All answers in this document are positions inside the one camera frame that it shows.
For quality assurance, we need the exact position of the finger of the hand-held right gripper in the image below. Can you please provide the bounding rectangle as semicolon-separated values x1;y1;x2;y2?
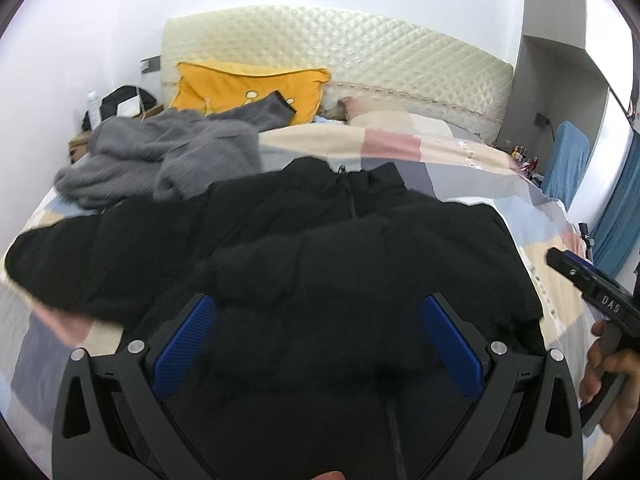
546;247;601;306

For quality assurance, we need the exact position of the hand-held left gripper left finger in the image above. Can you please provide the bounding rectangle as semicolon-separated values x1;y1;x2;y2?
50;292;218;480

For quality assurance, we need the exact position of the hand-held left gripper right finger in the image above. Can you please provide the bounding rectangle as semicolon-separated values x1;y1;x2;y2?
421;292;587;480

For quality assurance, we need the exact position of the black puffer jacket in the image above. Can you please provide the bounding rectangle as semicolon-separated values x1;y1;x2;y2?
5;157;546;480

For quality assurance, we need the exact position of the person's right hand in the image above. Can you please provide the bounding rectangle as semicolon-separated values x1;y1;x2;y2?
579;320;640;441

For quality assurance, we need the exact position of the blue curtain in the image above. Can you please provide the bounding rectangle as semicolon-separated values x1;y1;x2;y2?
592;130;640;278

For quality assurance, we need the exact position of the blue towel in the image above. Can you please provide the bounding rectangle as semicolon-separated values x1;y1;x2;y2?
542;121;591;211

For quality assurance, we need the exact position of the cluster of small bottles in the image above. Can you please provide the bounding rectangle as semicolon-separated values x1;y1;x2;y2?
510;145;543;181

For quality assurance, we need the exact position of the grey fleece sweater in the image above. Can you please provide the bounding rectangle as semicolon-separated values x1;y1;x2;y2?
54;91;297;211

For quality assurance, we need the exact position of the pastel checked quilt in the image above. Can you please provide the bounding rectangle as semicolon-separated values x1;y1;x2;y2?
0;110;596;411

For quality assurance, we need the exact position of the pink pillow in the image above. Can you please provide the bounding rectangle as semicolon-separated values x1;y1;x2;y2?
340;97;401;126

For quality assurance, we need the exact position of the black bag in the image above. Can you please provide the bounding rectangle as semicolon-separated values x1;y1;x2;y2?
82;85;156;131

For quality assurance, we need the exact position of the yellow pillow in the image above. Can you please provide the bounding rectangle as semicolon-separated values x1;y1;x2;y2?
169;61;332;126

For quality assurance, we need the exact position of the cream quilted headboard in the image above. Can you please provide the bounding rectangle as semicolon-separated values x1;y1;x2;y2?
160;6;515;147

